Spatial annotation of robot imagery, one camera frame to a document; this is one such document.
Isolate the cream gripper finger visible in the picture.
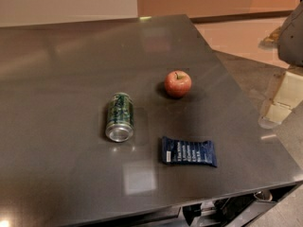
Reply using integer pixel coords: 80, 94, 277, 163
258, 99, 292, 129
274, 71, 303, 109

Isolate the green soda can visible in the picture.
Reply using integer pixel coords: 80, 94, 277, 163
105, 93, 134, 143

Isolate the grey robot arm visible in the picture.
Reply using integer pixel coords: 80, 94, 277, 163
258, 2, 303, 129

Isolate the red apple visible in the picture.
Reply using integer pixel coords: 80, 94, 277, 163
165, 70, 192, 98

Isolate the black drawer hardware under table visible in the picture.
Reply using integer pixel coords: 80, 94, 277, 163
181, 187, 274, 227

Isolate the blue snack bar wrapper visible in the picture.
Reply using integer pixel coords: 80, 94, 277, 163
161, 136, 217, 167

